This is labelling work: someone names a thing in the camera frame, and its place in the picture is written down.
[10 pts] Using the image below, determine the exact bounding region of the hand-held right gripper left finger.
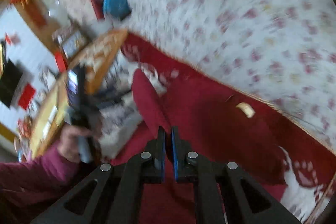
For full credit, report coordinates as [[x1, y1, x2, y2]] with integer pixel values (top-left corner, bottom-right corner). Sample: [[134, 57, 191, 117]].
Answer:
[[31, 126, 166, 224]]

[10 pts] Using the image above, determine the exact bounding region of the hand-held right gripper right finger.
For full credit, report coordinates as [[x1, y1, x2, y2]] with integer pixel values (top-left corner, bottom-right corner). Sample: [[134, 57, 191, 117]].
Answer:
[[172, 126, 302, 224]]

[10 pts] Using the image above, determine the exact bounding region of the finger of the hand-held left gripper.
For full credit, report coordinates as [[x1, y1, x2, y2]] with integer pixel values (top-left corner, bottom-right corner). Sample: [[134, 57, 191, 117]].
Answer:
[[67, 65, 89, 109]]

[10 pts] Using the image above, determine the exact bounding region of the maroon small garment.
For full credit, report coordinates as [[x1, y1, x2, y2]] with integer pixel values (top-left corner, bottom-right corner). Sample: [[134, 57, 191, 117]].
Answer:
[[131, 69, 287, 224]]

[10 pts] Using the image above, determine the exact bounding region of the person's left forearm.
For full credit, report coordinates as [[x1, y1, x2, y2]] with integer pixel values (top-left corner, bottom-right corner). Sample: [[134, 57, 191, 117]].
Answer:
[[0, 142, 80, 224]]

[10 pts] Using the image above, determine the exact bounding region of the person's left hand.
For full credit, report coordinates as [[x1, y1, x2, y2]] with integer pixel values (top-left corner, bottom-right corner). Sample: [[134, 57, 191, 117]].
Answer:
[[58, 123, 103, 162]]

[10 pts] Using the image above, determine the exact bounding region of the white grey patterned cloth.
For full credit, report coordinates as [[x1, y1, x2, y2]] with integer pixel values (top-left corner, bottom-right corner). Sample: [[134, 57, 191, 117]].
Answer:
[[99, 88, 145, 159]]

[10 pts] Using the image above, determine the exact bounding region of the red paper sheet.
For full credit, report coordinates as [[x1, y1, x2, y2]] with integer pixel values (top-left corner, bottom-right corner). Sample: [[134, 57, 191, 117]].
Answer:
[[18, 83, 37, 111]]

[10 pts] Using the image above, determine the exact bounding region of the red blanket with white prints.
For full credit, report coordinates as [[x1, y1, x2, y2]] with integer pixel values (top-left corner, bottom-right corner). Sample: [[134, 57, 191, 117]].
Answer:
[[110, 31, 336, 224]]

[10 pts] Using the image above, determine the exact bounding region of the black flat screen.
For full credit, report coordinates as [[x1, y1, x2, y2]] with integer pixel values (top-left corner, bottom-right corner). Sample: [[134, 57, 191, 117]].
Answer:
[[0, 58, 25, 108]]

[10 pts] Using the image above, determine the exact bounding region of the cream cloth label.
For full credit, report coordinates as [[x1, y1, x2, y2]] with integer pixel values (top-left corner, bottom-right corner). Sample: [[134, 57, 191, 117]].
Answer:
[[235, 102, 256, 118]]

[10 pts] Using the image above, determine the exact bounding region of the white floral bed sheet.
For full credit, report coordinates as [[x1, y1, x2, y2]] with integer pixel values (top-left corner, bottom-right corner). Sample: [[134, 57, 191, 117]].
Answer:
[[127, 0, 336, 155]]

